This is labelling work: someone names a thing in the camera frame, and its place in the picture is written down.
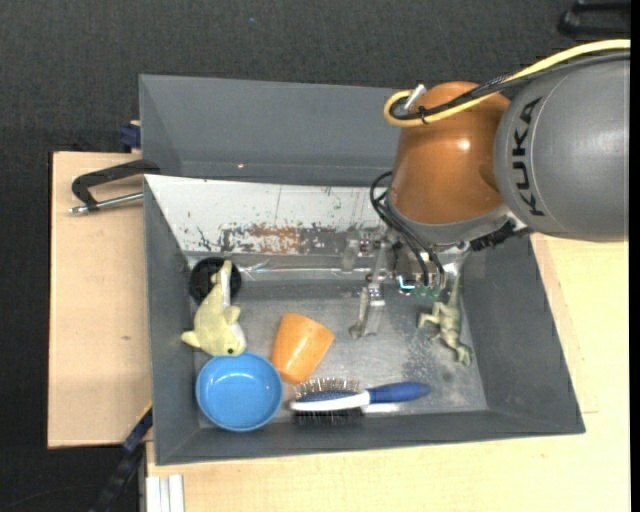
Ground black round cup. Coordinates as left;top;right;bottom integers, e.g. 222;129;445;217
188;256;243;304

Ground orange plastic cup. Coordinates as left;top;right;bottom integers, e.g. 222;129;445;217
270;312;336;386

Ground green toy lizard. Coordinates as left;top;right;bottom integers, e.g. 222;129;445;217
417;277;474;367

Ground yellow-green plush shark toy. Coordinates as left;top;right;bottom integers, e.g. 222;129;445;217
180;259;248;358

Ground grey metal bin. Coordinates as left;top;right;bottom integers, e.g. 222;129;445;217
138;73;587;467

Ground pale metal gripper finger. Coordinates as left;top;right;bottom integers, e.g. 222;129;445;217
366;286;387;337
348;287;374;341

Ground blue and white hairbrush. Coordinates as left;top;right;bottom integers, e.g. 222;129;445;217
288;377;433;427

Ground blue bowl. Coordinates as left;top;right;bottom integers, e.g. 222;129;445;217
194;351;285;433

